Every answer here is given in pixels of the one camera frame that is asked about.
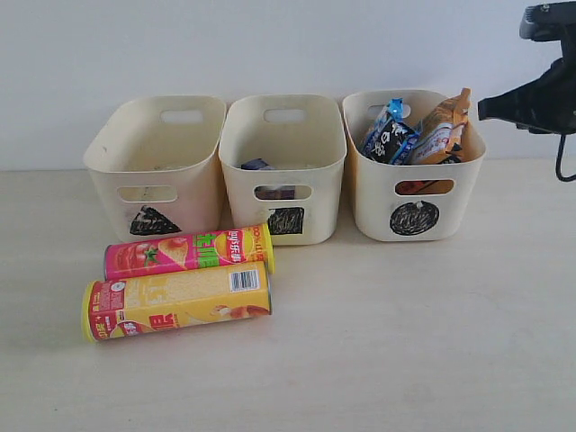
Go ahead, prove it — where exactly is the right cream plastic bin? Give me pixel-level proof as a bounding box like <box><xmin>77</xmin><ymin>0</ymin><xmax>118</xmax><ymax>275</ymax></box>
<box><xmin>342</xmin><ymin>89</ymin><xmax>486</xmax><ymax>242</ymax></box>

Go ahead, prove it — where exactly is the middle cream plastic bin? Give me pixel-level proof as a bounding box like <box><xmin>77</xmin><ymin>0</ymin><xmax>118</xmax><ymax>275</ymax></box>
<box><xmin>219</xmin><ymin>94</ymin><xmax>347</xmax><ymax>246</ymax></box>

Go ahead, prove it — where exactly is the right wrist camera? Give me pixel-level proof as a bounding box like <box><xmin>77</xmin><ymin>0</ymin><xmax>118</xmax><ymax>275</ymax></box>
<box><xmin>519</xmin><ymin>1</ymin><xmax>575</xmax><ymax>42</ymax></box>

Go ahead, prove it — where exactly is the left cream plastic bin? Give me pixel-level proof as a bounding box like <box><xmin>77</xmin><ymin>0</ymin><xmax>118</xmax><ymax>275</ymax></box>
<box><xmin>84</xmin><ymin>95</ymin><xmax>227</xmax><ymax>242</ymax></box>

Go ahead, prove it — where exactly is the white blue milk carton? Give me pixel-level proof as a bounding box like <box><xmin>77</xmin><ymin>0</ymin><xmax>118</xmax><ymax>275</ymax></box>
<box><xmin>240</xmin><ymin>158</ymin><xmax>275</xmax><ymax>171</ymax></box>

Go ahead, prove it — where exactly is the purple small box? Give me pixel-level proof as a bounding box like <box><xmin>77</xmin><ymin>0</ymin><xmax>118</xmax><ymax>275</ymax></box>
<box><xmin>255</xmin><ymin>185</ymin><xmax>295</xmax><ymax>201</ymax></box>

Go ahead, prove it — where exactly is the orange noodle packet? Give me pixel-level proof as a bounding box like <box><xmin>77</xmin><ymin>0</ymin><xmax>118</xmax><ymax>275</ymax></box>
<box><xmin>409</xmin><ymin>87</ymin><xmax>473</xmax><ymax>166</ymax></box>

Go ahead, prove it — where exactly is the yellow chips can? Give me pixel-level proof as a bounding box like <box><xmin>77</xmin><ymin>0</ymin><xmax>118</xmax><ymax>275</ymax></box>
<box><xmin>81</xmin><ymin>261</ymin><xmax>272</xmax><ymax>341</ymax></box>

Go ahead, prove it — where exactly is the blue noodle packet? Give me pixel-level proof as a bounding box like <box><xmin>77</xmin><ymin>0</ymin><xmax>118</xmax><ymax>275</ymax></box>
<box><xmin>360</xmin><ymin>98</ymin><xmax>419</xmax><ymax>166</ymax></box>

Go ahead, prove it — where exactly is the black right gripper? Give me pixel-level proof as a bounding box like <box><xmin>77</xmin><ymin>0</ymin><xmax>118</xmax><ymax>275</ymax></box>
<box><xmin>477</xmin><ymin>40</ymin><xmax>575</xmax><ymax>135</ymax></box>

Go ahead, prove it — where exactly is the cream plastic bin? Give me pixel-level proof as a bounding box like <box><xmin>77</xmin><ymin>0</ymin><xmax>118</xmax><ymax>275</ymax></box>
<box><xmin>219</xmin><ymin>94</ymin><xmax>347</xmax><ymax>246</ymax></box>
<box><xmin>84</xmin><ymin>95</ymin><xmax>227</xmax><ymax>242</ymax></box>
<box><xmin>342</xmin><ymin>89</ymin><xmax>486</xmax><ymax>242</ymax></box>

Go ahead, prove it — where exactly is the pink chips can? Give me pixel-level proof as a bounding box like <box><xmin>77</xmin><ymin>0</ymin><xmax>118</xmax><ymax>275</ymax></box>
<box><xmin>103</xmin><ymin>224</ymin><xmax>275</xmax><ymax>280</ymax></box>

